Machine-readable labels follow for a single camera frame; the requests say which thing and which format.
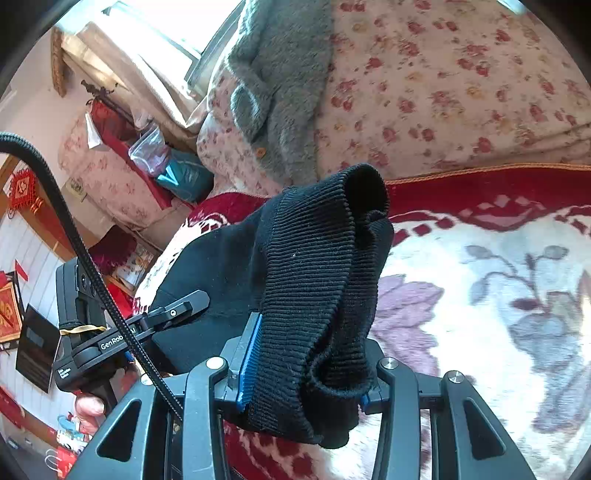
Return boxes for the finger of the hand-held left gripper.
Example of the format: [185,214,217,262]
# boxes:
[134,290,209,340]

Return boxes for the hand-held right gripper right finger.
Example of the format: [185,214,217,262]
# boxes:
[362,342,536,480]

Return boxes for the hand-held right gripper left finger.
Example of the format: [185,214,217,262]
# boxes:
[69,313,265,480]

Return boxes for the black pants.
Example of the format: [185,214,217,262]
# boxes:
[150,163,394,449]

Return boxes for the person's left hand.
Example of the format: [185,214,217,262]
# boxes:
[75,395,106,423]

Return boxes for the printed cardboard box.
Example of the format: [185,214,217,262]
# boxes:
[115,244,155,289]

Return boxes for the black card tag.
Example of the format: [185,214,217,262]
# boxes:
[15,304,62,394]

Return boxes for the folded floral bedding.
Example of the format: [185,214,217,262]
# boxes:
[62,113,195,232]

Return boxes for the red knot ornament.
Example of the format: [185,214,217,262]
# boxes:
[7,168,47,217]

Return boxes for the teal bag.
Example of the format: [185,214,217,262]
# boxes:
[157,150,215,204]

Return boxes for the clear plastic bag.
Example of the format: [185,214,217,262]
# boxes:
[129,124,174,176]

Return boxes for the folded red cloth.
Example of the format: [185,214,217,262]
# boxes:
[90,99,176,208]

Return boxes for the red floral blanket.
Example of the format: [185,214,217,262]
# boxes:
[134,164,591,480]

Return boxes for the beige curtain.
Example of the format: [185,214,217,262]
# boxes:
[62,9,204,134]

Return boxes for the grey fuzzy sweater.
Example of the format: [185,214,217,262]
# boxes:
[228,0,335,185]

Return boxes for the pink floral quilt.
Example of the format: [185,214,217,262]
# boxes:
[196,0,591,195]

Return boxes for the red framed wall picture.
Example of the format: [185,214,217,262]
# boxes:
[0,281,24,344]

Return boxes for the black braided cable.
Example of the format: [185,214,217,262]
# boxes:
[0,131,185,423]

